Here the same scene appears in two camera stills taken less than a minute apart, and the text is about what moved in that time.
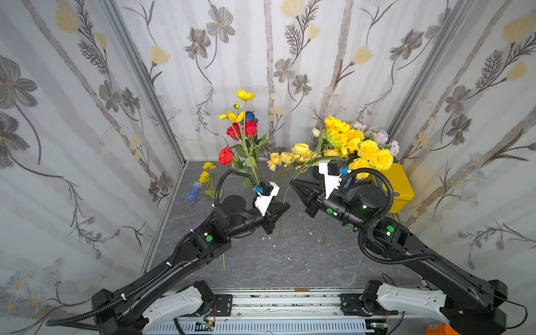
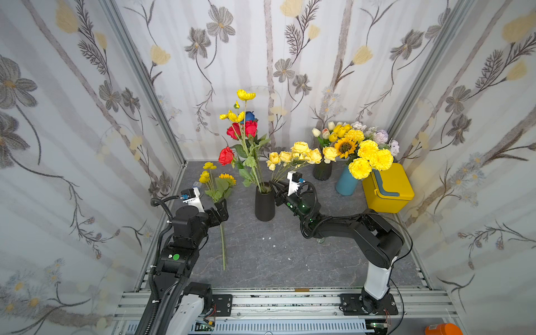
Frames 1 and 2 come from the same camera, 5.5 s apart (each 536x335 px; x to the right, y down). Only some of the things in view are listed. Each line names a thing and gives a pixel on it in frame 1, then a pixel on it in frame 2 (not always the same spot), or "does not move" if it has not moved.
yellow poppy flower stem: [206, 177] does not move
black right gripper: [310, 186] → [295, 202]
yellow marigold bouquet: [370, 156] does not move
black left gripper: [269, 218] → [222, 213]
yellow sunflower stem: [340, 137] → [223, 183]
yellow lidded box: [398, 175] does not move
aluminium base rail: [298, 311] does not move
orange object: [440, 329] does not move
